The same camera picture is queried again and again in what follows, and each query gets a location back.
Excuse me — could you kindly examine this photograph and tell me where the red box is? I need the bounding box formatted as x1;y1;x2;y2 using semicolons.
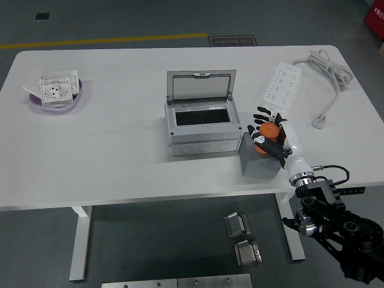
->
364;0;384;43

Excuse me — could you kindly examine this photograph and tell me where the black table control panel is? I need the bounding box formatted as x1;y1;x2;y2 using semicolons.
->
341;186;367;195

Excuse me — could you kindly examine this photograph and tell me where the metal plate with holes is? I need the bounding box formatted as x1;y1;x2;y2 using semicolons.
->
101;278;178;288
177;273;253;288

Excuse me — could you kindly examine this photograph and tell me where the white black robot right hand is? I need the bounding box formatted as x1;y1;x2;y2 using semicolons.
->
247;105;313;181

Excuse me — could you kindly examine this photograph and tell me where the orange cylinder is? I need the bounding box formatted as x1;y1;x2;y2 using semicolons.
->
254;122;282;155

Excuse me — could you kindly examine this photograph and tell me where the small metal block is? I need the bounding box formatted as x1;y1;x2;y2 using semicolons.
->
224;211;251;239
233;239;263;268

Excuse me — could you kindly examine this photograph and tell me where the dark floor sign, orange text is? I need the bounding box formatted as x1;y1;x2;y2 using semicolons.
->
207;35;257;48

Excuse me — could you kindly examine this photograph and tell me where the purple bowl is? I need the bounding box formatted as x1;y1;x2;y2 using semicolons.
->
28;78;83;113

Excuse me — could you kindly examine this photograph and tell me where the white power strip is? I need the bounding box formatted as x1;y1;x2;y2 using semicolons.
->
259;61;302;114

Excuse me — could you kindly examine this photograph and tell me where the grey cube with round hole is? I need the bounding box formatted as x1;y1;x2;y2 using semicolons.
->
239;131;284;180

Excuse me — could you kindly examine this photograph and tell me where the white power cord with plug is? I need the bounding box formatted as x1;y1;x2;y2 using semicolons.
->
291;49;353;130

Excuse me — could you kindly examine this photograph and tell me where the white flat switch plate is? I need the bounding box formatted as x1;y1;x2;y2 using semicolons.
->
47;69;82;94
23;69;46;97

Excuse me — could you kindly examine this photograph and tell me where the grey enclosure box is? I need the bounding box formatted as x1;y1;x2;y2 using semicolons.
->
164;69;243;157

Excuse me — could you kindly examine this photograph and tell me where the white socket module with holes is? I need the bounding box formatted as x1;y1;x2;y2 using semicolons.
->
38;76;74;108

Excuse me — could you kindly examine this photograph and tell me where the white table leg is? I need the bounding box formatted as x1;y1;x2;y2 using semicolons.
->
275;191;306;261
68;205;93;282

